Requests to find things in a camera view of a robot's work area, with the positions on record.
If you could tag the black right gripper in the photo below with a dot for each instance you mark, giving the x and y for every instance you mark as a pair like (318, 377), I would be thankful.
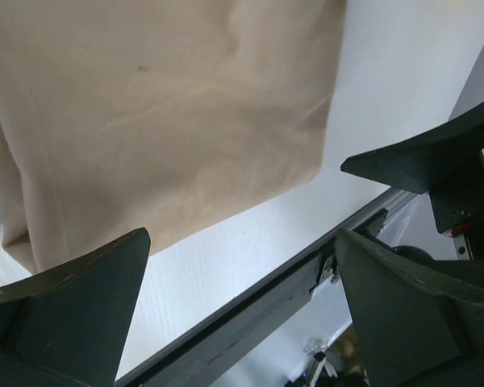
(447, 161)

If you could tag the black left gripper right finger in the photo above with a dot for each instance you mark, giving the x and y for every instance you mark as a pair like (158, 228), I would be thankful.
(418, 324)

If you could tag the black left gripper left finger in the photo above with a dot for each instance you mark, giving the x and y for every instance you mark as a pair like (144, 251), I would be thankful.
(68, 325)

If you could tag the beige t shirt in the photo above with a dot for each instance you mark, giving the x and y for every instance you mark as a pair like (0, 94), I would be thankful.
(166, 115)

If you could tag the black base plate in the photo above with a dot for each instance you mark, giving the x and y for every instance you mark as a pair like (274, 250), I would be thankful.
(205, 352)

